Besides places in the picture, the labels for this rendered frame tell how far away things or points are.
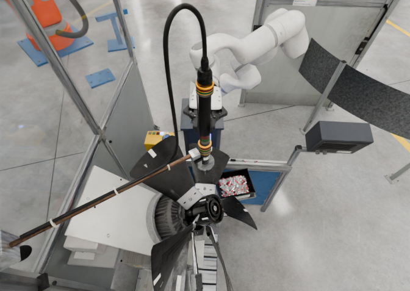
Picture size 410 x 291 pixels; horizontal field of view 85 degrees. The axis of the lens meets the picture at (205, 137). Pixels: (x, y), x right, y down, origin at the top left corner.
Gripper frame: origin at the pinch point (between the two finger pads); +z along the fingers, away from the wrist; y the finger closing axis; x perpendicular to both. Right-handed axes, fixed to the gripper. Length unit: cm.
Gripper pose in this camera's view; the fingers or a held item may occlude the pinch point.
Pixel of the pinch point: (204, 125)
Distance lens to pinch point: 66.2
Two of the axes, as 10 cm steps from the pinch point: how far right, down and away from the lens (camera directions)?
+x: 0.0, -6.1, -7.9
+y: -10.0, -0.5, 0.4
